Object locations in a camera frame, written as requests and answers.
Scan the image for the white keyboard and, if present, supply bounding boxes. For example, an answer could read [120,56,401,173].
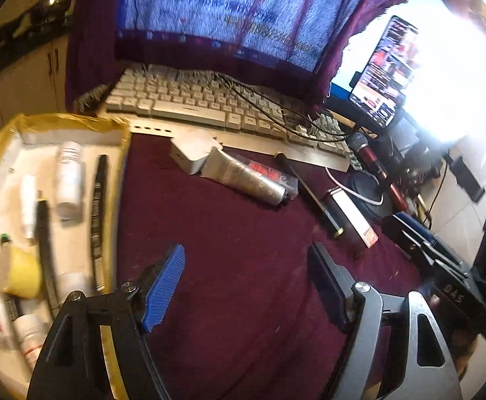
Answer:
[105,65,351,158]

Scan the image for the smartphone on holder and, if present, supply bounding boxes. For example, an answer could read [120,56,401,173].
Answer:
[349,15,418,129]

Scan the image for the red microphone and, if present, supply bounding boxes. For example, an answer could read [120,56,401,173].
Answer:
[347,132,408,213]

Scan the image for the black marker green cap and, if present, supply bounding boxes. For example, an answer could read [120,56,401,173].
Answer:
[0,199,61,320]

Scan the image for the black keyboard cable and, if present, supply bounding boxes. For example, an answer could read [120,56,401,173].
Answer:
[213,70,361,144]

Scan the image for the red white medicine box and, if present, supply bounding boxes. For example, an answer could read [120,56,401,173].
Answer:
[323,187,379,257]

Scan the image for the silver ointment tube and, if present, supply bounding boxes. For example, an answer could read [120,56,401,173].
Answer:
[201,147,287,206]

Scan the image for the cloth covered monitor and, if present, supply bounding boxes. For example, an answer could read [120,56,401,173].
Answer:
[65,0,408,105]

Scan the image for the black marker yellow cap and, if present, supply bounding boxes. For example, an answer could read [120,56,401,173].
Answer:
[89,154,108,293]

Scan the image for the plain white bottle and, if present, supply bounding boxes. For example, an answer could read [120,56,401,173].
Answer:
[55,141,84,220]

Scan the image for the black microphone stand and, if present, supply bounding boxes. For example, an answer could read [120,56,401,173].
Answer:
[348,171,394,223]

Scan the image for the maroon table cloth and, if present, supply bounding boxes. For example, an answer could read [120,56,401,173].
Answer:
[117,134,421,399]

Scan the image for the white charger block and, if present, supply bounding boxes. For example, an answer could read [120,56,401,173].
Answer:
[170,129,222,175]

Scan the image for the clear red blister pack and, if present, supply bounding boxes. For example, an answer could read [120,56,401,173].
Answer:
[234,154,299,200]

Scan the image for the yellow cap jar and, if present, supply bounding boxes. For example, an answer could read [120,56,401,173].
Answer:
[0,242,42,299]

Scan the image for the person's right hand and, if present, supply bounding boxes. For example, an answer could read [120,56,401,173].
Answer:
[449,330,478,380]

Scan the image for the lower kitchen cabinets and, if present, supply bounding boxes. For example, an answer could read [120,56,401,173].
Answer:
[0,35,69,130]

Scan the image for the steel pot with lid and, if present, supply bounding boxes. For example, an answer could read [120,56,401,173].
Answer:
[29,0,72,25]

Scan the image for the yellow taped white tray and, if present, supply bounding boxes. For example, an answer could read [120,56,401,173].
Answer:
[0,114,131,399]

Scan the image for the black pen gold band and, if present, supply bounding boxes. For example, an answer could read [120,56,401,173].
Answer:
[275,153,344,239]

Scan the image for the small white bottle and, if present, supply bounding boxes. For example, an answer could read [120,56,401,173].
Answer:
[20,174,38,240]

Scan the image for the white cable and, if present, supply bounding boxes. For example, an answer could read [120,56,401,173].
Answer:
[323,166,385,207]

